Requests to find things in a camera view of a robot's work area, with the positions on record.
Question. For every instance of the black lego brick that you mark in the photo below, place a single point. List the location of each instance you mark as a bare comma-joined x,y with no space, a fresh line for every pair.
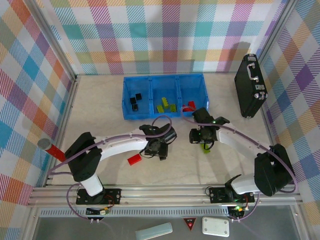
163,158
135,107
138,96
132,100

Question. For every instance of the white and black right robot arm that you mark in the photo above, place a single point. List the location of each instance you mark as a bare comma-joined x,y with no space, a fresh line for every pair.
240,142

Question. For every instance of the blue three-compartment bin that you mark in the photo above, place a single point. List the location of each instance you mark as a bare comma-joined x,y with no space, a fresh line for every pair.
145,85

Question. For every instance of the black hard case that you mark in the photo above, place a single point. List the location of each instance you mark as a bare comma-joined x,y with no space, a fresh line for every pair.
250,82

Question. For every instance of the red triangle sticker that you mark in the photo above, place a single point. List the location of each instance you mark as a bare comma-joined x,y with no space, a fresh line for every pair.
189,223

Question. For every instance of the pale blue flat bar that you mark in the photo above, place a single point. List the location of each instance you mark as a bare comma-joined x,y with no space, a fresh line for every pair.
153,231

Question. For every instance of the white rectangular plate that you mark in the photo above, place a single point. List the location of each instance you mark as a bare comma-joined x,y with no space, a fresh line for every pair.
215,226

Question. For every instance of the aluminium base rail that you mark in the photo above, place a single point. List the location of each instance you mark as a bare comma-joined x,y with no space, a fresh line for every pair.
162,193

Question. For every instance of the aluminium upright frame post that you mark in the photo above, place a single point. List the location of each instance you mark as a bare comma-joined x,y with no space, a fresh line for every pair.
50,41
275,32

